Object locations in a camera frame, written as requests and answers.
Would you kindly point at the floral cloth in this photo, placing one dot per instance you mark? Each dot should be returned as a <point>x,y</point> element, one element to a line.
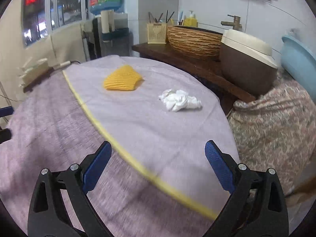
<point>271,133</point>

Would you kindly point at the woven basket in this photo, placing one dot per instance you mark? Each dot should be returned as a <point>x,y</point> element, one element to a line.
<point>195,42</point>

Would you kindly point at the white tissue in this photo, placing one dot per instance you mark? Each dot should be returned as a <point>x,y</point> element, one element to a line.
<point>180,101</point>

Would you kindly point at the sliding window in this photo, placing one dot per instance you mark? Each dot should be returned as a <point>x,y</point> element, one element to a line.
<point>64,9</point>

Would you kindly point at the brown rice cooker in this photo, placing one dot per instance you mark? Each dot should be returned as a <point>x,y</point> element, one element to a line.
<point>244,64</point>

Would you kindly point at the light blue basin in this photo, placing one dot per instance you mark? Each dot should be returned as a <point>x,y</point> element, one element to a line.
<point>298,59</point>

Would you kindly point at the yellow soap bottle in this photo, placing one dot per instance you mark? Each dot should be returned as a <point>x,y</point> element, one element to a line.
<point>190,21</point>

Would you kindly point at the beige chopstick holder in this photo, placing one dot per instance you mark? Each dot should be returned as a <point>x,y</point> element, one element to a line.
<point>156,33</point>

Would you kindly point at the water dispenser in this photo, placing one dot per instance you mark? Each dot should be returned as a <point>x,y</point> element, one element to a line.
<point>118,44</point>

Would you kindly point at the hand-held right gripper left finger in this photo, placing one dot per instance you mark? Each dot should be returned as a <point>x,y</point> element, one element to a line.
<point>96,167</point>

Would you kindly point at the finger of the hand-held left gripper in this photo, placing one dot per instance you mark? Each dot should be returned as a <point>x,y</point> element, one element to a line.
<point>6,111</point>
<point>5,135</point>

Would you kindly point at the dark wooden counter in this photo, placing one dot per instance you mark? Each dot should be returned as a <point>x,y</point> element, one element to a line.
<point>172,54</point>

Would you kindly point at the white paper cup stack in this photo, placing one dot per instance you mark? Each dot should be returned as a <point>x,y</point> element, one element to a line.
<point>106,22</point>

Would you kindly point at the brass faucet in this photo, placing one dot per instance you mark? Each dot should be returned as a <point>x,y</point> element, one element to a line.
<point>234,22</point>

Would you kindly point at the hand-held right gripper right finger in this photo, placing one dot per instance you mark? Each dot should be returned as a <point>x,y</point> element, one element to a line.
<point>219,167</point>

